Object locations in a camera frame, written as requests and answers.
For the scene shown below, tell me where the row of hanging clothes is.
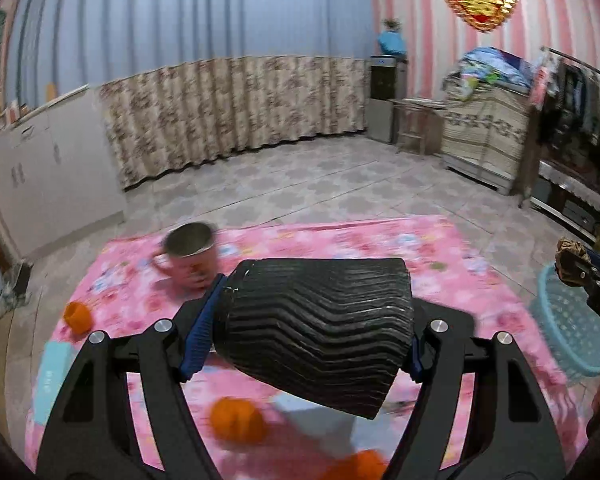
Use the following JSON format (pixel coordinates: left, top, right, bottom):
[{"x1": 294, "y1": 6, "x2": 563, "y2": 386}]
[{"x1": 535, "y1": 57, "x2": 600, "y2": 153}]

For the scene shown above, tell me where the cloth covered cabinet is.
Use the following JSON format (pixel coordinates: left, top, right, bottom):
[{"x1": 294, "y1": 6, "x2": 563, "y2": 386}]
[{"x1": 440, "y1": 77, "x2": 536, "y2": 196}]

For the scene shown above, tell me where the pile of bedding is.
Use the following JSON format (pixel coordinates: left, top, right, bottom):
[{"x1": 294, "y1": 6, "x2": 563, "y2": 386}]
[{"x1": 445, "y1": 46, "x2": 536, "y2": 101}]

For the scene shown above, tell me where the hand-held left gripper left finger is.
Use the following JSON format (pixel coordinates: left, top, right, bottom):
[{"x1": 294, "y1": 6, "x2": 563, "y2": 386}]
[{"x1": 35, "y1": 274, "x2": 231, "y2": 480}]

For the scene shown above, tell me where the light blue card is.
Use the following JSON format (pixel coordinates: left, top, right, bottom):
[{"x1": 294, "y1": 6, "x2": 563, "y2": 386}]
[{"x1": 32, "y1": 342, "x2": 78, "y2": 428}]

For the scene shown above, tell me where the grey water dispenser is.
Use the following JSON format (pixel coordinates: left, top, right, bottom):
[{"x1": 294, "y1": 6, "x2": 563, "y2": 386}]
[{"x1": 367, "y1": 55, "x2": 408, "y2": 143}]

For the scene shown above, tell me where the pink floral tablecloth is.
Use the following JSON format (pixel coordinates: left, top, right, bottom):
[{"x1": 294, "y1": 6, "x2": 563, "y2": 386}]
[{"x1": 24, "y1": 215, "x2": 588, "y2": 480}]

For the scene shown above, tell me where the pale paper sheet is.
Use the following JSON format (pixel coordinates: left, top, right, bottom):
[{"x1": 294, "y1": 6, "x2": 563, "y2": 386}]
[{"x1": 274, "y1": 394, "x2": 357, "y2": 453}]

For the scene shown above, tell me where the metal clothes rack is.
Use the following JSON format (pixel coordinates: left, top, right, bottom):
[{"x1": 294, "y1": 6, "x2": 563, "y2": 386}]
[{"x1": 540, "y1": 46, "x2": 600, "y2": 86}]

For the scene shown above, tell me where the white cabinet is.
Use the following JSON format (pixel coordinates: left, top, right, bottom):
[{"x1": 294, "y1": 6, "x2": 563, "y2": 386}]
[{"x1": 0, "y1": 82, "x2": 128, "y2": 261}]

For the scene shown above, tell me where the black textured case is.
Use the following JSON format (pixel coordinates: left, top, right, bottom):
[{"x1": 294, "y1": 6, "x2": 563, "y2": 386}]
[{"x1": 212, "y1": 257, "x2": 416, "y2": 420}]

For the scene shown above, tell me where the pink hanging bag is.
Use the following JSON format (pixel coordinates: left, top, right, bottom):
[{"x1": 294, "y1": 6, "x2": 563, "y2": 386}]
[{"x1": 529, "y1": 57, "x2": 556, "y2": 107}]

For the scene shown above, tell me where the blue and floral curtain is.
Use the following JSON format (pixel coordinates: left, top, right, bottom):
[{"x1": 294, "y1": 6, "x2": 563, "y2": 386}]
[{"x1": 5, "y1": 0, "x2": 376, "y2": 192}]

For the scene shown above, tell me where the brown paper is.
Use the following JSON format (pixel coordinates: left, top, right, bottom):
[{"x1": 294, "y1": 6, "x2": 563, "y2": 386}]
[{"x1": 556, "y1": 238, "x2": 590, "y2": 262}]

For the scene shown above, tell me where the light blue plastic basket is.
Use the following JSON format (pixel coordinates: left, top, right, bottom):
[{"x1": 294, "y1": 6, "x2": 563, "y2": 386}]
[{"x1": 527, "y1": 262, "x2": 600, "y2": 386}]

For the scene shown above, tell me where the low shelf with lace cloth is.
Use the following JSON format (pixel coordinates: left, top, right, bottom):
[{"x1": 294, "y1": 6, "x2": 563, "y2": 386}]
[{"x1": 529, "y1": 157, "x2": 600, "y2": 241}]

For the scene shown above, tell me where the orange tangerine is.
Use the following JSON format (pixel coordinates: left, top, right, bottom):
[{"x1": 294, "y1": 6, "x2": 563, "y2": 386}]
[
  {"x1": 320, "y1": 450, "x2": 388, "y2": 480},
  {"x1": 62, "y1": 301, "x2": 92, "y2": 333},
  {"x1": 209, "y1": 396, "x2": 269, "y2": 446}
]

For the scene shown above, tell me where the blue cloth covered bottle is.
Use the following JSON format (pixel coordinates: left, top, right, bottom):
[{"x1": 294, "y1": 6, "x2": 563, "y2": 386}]
[{"x1": 377, "y1": 19, "x2": 407, "y2": 58}]

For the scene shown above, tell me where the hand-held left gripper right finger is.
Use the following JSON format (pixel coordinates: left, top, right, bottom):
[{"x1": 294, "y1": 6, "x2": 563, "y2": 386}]
[{"x1": 387, "y1": 300, "x2": 568, "y2": 480}]

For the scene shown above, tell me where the pink metal mug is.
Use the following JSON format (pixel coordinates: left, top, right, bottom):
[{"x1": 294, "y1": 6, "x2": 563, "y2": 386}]
[{"x1": 152, "y1": 222, "x2": 220, "y2": 291}]

